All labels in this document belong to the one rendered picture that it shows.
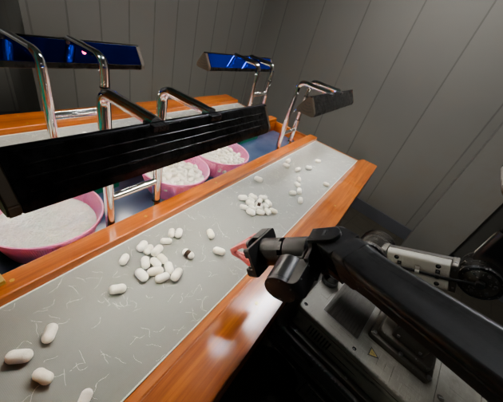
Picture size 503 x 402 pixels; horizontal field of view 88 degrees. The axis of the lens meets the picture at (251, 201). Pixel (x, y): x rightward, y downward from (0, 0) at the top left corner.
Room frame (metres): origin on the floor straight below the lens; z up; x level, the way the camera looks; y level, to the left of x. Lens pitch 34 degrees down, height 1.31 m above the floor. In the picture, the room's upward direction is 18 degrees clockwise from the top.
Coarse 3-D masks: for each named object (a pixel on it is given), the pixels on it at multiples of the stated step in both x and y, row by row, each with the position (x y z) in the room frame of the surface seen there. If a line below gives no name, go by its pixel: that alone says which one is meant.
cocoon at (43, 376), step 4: (40, 368) 0.15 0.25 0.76; (44, 368) 0.15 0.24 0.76; (36, 372) 0.14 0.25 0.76; (40, 372) 0.14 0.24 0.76; (44, 372) 0.14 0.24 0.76; (48, 372) 0.14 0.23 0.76; (52, 372) 0.15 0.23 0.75; (32, 376) 0.13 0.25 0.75; (36, 376) 0.13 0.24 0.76; (40, 376) 0.14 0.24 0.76; (44, 376) 0.14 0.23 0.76; (48, 376) 0.14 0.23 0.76; (52, 376) 0.14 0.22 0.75; (36, 380) 0.13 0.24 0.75; (40, 380) 0.13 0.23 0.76; (44, 380) 0.13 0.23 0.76; (48, 380) 0.14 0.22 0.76; (44, 384) 0.13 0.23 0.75
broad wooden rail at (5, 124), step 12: (216, 96) 1.95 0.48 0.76; (228, 96) 2.05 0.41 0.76; (72, 108) 1.05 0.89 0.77; (84, 108) 1.09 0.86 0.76; (168, 108) 1.42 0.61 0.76; (180, 108) 1.50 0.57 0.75; (0, 120) 0.78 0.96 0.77; (12, 120) 0.81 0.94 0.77; (24, 120) 0.83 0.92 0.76; (36, 120) 0.86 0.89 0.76; (60, 120) 0.92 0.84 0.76; (72, 120) 0.95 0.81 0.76; (84, 120) 0.99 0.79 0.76; (96, 120) 1.04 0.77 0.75; (0, 132) 0.73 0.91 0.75; (12, 132) 0.76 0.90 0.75
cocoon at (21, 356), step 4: (12, 352) 0.15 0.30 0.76; (16, 352) 0.16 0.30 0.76; (20, 352) 0.16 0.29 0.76; (24, 352) 0.16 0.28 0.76; (28, 352) 0.16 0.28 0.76; (32, 352) 0.16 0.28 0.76; (8, 356) 0.15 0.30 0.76; (12, 356) 0.15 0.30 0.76; (16, 356) 0.15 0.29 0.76; (20, 356) 0.15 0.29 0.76; (24, 356) 0.15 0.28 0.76; (28, 356) 0.16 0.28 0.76; (32, 356) 0.16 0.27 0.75; (4, 360) 0.14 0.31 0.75; (8, 360) 0.14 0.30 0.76; (12, 360) 0.15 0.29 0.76; (16, 360) 0.15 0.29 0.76; (20, 360) 0.15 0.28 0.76; (24, 360) 0.15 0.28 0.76; (28, 360) 0.15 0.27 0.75; (8, 364) 0.14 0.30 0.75; (12, 364) 0.14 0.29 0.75
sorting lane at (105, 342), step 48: (240, 192) 0.86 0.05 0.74; (288, 192) 0.98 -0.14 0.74; (192, 240) 0.54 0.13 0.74; (240, 240) 0.60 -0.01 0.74; (48, 288) 0.28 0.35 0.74; (96, 288) 0.31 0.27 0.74; (144, 288) 0.35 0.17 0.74; (192, 288) 0.39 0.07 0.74; (0, 336) 0.18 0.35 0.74; (96, 336) 0.22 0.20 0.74; (144, 336) 0.25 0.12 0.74; (0, 384) 0.12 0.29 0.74; (48, 384) 0.13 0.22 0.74; (96, 384) 0.15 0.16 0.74
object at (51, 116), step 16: (0, 32) 0.64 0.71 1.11; (32, 48) 0.59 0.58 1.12; (80, 48) 0.75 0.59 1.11; (48, 80) 0.59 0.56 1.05; (48, 96) 0.59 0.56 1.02; (48, 112) 0.58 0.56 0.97; (64, 112) 0.62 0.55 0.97; (80, 112) 0.65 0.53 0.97; (96, 112) 0.69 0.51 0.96; (48, 128) 0.58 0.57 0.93; (96, 192) 0.67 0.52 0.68
